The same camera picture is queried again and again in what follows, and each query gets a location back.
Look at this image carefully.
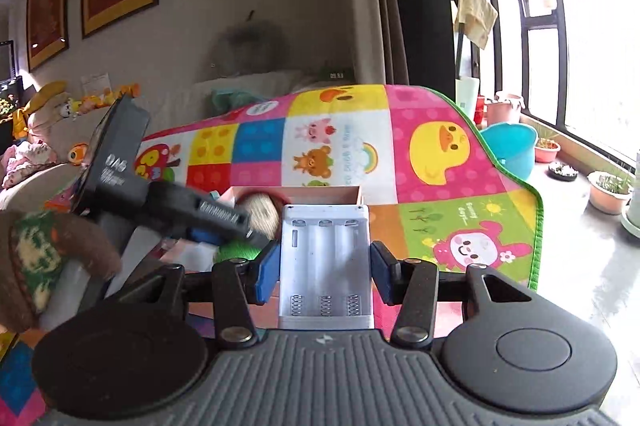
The yellow plush toy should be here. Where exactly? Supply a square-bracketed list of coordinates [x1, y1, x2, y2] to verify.
[14, 80, 69, 138]

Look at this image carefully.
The white plastic bin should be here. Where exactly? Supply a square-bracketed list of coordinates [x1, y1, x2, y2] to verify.
[454, 76, 481, 118]

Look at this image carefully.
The person's left forearm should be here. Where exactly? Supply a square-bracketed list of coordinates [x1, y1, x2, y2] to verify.
[0, 209, 123, 332]

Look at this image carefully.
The green yarn ball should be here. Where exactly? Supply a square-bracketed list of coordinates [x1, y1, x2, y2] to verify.
[212, 240, 264, 265]

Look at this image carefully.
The small dark plant dish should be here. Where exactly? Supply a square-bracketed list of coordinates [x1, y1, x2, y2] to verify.
[547, 161, 581, 181]

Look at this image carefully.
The pink doll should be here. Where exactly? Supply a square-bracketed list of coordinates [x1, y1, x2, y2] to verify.
[0, 140, 59, 188]

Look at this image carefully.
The white flower pot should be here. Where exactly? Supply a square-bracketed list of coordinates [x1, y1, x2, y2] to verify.
[620, 176, 640, 238]

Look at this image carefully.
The pink box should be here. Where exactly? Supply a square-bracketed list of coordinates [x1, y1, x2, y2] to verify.
[220, 185, 363, 238]

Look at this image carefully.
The row of orange plush toys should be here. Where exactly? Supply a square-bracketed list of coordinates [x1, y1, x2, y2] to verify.
[74, 84, 142, 113]

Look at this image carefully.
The colourful printed play mat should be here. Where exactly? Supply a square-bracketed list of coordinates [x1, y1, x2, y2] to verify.
[0, 84, 545, 426]

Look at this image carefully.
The beige yarn ball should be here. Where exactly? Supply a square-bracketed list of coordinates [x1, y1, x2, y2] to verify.
[234, 190, 287, 241]

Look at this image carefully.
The blue plastic basin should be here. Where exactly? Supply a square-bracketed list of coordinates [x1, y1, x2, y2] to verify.
[479, 122, 539, 182]

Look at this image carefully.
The orange fish plush toy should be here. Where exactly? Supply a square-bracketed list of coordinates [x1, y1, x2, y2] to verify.
[64, 141, 92, 167]

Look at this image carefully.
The white paper card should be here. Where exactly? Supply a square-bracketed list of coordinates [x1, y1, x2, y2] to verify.
[81, 72, 114, 100]

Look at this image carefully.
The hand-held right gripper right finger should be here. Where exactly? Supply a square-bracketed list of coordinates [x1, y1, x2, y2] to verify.
[370, 240, 543, 348]

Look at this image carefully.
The pink bucket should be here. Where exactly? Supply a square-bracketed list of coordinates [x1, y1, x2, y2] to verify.
[486, 92, 524, 127]

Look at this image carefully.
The small pink flower pot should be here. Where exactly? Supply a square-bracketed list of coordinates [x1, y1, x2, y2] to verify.
[533, 137, 561, 164]

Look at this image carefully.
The white battery charger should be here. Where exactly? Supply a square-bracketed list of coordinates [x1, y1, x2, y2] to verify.
[277, 205, 375, 331]

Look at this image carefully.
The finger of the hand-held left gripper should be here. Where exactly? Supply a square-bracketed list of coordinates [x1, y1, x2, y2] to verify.
[185, 226, 230, 249]
[197, 199, 272, 248]

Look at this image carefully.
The grey pumpkin cushion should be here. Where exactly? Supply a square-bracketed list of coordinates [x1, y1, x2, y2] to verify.
[210, 10, 292, 78]

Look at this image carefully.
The yellow towel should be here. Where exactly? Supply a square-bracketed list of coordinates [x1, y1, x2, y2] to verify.
[454, 0, 499, 50]

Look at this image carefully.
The large pink flower pot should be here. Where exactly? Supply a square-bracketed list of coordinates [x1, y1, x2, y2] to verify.
[587, 170, 634, 215]

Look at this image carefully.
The teal cloth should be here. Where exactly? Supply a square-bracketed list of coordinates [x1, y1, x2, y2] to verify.
[209, 86, 274, 113]

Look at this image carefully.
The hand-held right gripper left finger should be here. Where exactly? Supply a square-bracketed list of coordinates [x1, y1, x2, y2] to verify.
[107, 239, 281, 344]

